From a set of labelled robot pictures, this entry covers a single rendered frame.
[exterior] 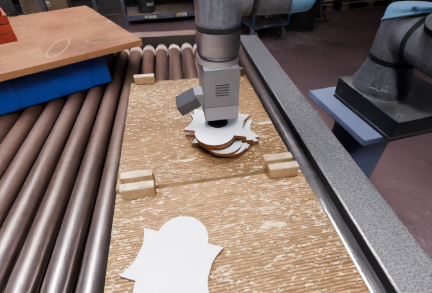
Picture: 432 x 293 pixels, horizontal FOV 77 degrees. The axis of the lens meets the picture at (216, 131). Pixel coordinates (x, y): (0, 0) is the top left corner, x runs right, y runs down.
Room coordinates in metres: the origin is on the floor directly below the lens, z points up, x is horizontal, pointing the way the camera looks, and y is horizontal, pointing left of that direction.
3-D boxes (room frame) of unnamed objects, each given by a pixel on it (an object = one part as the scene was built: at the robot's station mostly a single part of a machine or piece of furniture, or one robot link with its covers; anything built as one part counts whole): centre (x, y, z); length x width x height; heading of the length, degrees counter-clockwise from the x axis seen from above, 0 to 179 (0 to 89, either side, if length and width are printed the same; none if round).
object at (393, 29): (0.69, -0.48, 1.10); 0.13 x 0.12 x 0.14; 12
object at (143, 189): (0.31, 0.14, 0.95); 0.06 x 0.02 x 0.03; 100
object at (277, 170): (0.36, -0.13, 0.95); 0.06 x 0.02 x 0.03; 100
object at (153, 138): (0.55, 0.05, 0.93); 0.41 x 0.35 x 0.02; 10
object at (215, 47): (0.46, 0.00, 1.16); 0.08 x 0.08 x 0.05
